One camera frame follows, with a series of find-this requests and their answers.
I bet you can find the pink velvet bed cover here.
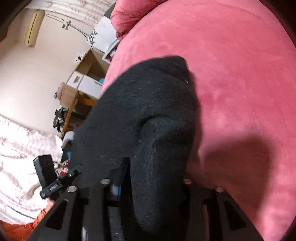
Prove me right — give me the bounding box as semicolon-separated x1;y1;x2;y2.
104;1;295;240

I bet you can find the white grey bedside shelf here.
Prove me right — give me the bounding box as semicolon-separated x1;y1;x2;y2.
87;16;119;64

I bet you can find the white patterned curtain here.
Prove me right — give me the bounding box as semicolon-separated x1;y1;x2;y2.
0;0;117;225

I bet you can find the wooden desk with drawers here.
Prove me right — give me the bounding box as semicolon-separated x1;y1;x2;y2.
60;50;109;135

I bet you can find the black fabric garment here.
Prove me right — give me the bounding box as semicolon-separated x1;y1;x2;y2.
70;56;197;240

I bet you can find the wall air conditioner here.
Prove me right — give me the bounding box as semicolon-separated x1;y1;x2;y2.
24;10;45;47

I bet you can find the large pink pillow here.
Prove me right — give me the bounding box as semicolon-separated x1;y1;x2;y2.
110;0;166;40

